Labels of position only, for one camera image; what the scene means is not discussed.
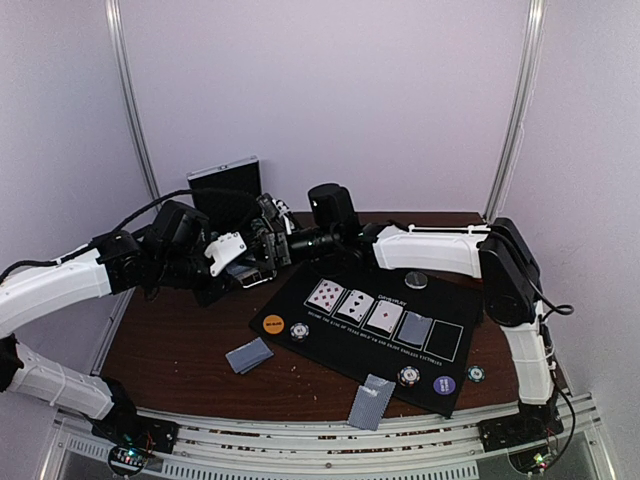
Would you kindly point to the blue playing card deck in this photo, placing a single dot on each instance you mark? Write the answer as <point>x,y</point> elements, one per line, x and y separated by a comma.
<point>243,274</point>

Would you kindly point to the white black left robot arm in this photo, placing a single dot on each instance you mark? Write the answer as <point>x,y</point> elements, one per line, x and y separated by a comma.
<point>110,265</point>

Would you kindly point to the left aluminium frame post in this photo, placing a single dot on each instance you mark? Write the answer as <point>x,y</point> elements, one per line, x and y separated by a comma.
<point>118,40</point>

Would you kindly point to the right aluminium frame post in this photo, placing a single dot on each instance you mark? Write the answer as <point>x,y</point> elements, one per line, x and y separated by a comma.
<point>523,94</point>

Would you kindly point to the face-up nine diamonds card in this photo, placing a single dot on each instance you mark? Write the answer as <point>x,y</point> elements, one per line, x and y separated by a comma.
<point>325,296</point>

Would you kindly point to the blue white chip stack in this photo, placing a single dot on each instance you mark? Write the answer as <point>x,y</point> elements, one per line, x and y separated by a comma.
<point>299,332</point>

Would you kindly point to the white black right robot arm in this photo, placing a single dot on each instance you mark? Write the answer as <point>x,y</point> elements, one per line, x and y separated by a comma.
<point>492,259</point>

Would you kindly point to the purple small blind button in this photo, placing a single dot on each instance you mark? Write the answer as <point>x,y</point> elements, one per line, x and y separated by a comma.
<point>444,385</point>

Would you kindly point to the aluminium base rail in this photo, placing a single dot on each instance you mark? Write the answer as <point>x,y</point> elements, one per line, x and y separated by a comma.
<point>415,447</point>

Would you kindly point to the black poker playing mat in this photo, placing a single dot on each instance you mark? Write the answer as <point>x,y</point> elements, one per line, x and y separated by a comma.
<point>356,351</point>

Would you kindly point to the poker chip stack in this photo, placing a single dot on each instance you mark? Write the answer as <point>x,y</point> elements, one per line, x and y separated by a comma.
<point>408,376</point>

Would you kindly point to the aluminium poker chip case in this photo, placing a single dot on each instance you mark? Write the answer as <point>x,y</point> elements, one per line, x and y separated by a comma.
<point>225,213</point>

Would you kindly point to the single green poker chip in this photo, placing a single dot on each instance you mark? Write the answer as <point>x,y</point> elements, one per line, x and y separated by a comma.
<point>476,374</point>

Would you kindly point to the orange big blind button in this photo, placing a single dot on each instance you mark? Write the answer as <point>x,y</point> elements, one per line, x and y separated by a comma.
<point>273,324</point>

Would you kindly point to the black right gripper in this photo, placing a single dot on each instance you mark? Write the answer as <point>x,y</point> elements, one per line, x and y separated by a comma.
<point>279,245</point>

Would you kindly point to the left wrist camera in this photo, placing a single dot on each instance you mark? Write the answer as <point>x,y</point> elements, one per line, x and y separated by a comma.
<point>180,236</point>

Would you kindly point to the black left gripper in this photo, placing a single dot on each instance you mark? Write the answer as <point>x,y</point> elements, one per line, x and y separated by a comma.
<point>207,296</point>

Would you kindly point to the aluminium frame post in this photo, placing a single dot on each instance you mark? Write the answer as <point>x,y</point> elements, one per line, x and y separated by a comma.
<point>523,94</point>
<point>118,40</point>

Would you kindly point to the face-up spades card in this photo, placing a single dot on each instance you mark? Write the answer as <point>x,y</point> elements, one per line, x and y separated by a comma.
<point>355,306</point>

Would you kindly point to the face-up diamond card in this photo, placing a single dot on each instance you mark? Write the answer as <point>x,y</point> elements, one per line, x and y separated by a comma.
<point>384,316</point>

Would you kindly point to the black white dealer button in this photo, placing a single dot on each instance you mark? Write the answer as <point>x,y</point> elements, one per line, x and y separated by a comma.
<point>417,280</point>

